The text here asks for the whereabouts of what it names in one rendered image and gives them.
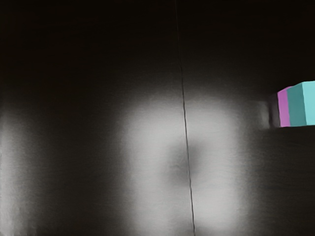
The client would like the pink block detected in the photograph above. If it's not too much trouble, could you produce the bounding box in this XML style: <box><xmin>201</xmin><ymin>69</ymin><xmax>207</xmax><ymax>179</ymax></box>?
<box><xmin>277</xmin><ymin>86</ymin><xmax>294</xmax><ymax>128</ymax></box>

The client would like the teal block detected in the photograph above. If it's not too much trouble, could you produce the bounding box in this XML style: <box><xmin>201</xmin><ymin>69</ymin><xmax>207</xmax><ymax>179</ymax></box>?
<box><xmin>286</xmin><ymin>81</ymin><xmax>315</xmax><ymax>127</ymax></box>

